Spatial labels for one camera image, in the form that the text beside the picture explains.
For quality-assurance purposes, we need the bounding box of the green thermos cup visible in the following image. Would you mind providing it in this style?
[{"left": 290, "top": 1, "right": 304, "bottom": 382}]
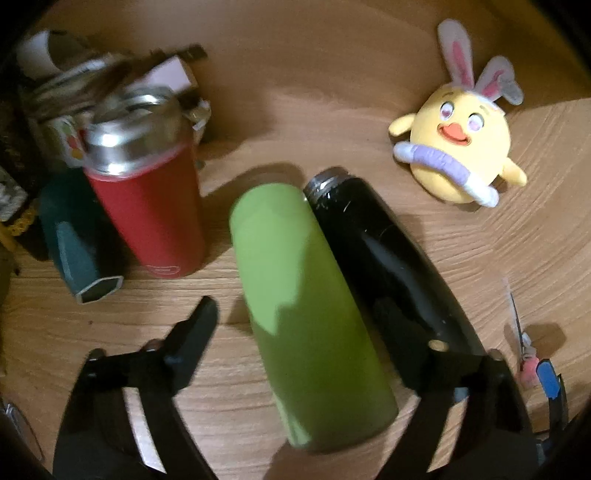
[{"left": 229, "top": 183, "right": 398, "bottom": 452}]

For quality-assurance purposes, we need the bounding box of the pink flower pen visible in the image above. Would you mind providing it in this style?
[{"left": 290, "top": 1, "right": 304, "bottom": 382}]
[{"left": 509, "top": 292, "right": 540, "bottom": 389}]

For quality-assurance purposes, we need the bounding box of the black thermos bottle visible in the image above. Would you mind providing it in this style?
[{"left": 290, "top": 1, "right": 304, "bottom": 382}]
[{"left": 304, "top": 167, "right": 485, "bottom": 401}]

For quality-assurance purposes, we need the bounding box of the dark green hexagonal box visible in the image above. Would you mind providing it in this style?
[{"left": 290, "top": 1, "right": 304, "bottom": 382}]
[{"left": 39, "top": 168, "right": 126, "bottom": 304}]

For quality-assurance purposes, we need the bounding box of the yellow chick bunny plush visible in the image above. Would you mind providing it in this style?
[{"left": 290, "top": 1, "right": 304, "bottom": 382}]
[{"left": 389, "top": 19, "right": 528, "bottom": 208}]

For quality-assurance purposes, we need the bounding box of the red thermos steel top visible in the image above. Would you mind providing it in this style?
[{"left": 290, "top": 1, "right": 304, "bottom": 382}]
[{"left": 84, "top": 86, "right": 206, "bottom": 278}]

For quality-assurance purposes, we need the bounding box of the small white carton box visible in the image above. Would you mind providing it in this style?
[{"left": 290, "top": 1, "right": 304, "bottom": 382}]
[{"left": 132, "top": 55, "right": 198, "bottom": 94}]

